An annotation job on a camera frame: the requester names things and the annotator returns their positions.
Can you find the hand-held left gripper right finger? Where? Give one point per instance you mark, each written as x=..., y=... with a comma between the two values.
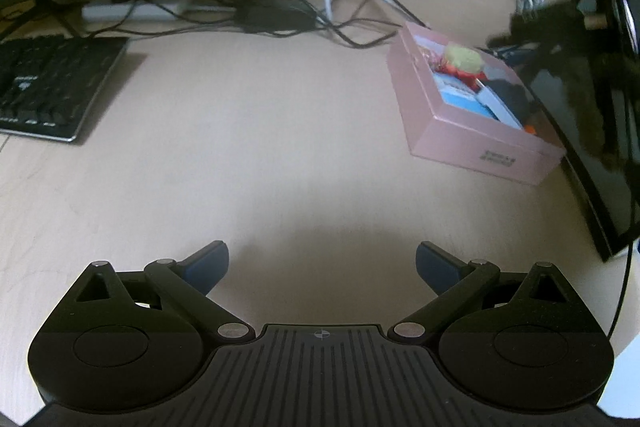
x=437, y=264

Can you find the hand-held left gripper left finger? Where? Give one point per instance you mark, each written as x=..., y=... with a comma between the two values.
x=207, y=264

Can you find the pink cardboard box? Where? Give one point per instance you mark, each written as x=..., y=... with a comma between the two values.
x=460, y=142

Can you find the orange toy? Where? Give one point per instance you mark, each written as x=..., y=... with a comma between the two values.
x=530, y=129

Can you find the blue tissue packet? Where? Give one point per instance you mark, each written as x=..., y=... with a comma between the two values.
x=455, y=94

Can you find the black cat plush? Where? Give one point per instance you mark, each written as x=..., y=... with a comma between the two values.
x=512, y=99

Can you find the red toy figure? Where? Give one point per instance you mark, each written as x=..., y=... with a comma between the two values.
x=467, y=78

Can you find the yellow pudding toy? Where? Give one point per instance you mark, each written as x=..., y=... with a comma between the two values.
x=462, y=56

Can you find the wooden desktop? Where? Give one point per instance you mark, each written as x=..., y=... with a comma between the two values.
x=250, y=132

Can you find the black computer tower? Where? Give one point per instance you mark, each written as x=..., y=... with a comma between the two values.
x=575, y=167

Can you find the black keyboard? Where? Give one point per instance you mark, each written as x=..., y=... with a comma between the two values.
x=55, y=82

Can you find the black power adapter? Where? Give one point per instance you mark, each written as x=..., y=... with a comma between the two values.
x=280, y=14

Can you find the white power strip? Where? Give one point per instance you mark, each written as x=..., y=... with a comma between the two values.
x=150, y=10

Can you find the dark fuzzy object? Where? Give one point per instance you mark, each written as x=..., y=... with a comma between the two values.
x=565, y=37

